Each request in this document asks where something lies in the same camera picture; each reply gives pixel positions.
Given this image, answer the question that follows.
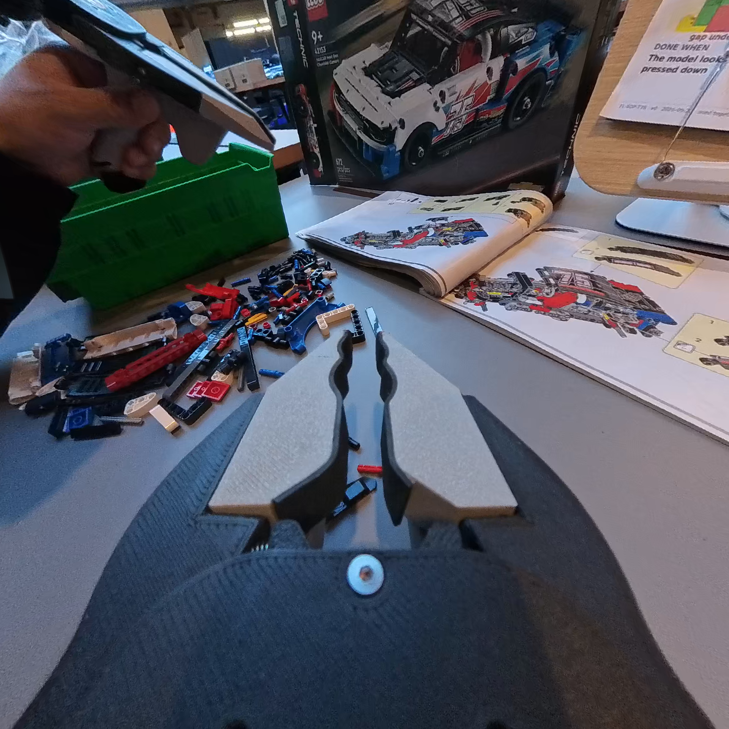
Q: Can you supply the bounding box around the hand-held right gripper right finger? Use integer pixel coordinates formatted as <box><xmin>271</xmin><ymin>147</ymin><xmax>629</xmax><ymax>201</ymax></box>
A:
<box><xmin>374</xmin><ymin>332</ymin><xmax>519</xmax><ymax>526</ymax></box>

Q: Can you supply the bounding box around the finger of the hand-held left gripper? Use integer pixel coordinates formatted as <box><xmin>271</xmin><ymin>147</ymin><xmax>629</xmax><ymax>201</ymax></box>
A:
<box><xmin>164</xmin><ymin>105</ymin><xmax>227</xmax><ymax>167</ymax></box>
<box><xmin>198</xmin><ymin>84</ymin><xmax>278</xmax><ymax>153</ymax></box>

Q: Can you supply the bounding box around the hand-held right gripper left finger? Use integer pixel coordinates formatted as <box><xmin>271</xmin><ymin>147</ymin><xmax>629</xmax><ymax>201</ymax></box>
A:
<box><xmin>208</xmin><ymin>329</ymin><xmax>354</xmax><ymax>533</ymax></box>

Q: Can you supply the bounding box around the black connector brick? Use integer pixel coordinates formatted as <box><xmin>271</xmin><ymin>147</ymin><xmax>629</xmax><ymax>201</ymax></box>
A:
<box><xmin>327</xmin><ymin>477</ymin><xmax>378</xmax><ymax>519</ymax></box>

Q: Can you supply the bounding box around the green plastic bin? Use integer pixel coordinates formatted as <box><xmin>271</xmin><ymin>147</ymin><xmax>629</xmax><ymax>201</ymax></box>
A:
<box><xmin>46</xmin><ymin>142</ymin><xmax>290</xmax><ymax>311</ymax></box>

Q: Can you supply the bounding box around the pile of toy bricks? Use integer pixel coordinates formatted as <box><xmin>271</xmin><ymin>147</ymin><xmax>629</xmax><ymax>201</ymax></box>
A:
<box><xmin>8</xmin><ymin>248</ymin><xmax>394</xmax><ymax>442</ymax></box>

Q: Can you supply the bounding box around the person's left forearm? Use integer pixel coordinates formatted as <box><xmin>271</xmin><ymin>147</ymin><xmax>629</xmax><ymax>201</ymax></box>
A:
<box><xmin>0</xmin><ymin>151</ymin><xmax>77</xmax><ymax>331</ymax></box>

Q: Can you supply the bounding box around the grey desk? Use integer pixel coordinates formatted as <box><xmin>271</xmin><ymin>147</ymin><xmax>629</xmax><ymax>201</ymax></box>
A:
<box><xmin>0</xmin><ymin>171</ymin><xmax>729</xmax><ymax>729</ymax></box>

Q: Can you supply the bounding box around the person's left hand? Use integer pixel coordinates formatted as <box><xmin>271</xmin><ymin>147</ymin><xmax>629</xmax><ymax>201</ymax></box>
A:
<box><xmin>0</xmin><ymin>46</ymin><xmax>172</xmax><ymax>186</ymax></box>

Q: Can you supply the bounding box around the cluttered work table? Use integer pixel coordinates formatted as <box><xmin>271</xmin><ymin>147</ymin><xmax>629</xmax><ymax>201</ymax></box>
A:
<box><xmin>216</xmin><ymin>74</ymin><xmax>286</xmax><ymax>95</ymax></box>

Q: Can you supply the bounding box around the white table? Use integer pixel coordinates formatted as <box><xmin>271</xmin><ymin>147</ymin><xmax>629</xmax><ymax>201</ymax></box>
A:
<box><xmin>219</xmin><ymin>128</ymin><xmax>303</xmax><ymax>170</ymax></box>

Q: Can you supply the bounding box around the clear plastic bag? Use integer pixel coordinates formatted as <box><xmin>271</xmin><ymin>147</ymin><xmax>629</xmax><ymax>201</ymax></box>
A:
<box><xmin>0</xmin><ymin>17</ymin><xmax>63</xmax><ymax>75</ymax></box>

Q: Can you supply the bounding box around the open instruction booklet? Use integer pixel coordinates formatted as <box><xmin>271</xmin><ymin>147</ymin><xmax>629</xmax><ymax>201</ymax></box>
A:
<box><xmin>296</xmin><ymin>191</ymin><xmax>729</xmax><ymax>445</ymax></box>

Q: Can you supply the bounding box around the toy car set box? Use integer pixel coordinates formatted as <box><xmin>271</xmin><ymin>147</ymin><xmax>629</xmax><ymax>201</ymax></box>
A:
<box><xmin>267</xmin><ymin>0</ymin><xmax>604</xmax><ymax>200</ymax></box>

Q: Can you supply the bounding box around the wooden document stand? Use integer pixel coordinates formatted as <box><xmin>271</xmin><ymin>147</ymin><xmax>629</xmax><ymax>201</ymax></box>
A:
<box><xmin>572</xmin><ymin>0</ymin><xmax>729</xmax><ymax>248</ymax></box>

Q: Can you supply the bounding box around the printed instruction sheet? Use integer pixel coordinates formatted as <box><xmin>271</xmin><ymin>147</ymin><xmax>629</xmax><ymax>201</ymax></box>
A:
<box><xmin>599</xmin><ymin>0</ymin><xmax>729</xmax><ymax>132</ymax></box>

